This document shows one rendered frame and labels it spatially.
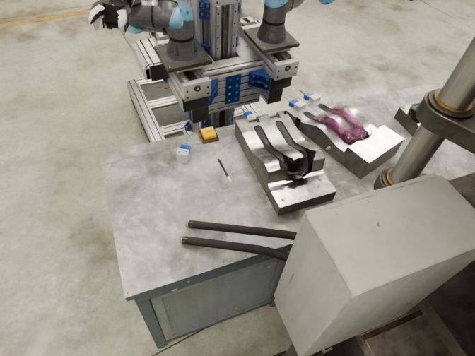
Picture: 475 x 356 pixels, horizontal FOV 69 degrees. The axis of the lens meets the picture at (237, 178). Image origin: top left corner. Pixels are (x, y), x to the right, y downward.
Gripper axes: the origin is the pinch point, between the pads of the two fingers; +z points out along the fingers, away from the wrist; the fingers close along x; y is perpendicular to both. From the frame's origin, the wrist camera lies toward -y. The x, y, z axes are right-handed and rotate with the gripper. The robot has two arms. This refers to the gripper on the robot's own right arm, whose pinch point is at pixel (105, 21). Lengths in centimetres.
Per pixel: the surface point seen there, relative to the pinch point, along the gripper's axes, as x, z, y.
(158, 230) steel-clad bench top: -21, 30, 63
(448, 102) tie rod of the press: -78, 42, -20
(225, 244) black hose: -46, 38, 54
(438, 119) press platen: -77, 44, -18
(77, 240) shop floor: 33, -8, 152
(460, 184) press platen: -99, 41, 3
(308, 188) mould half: -78, 11, 50
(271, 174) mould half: -62, 9, 46
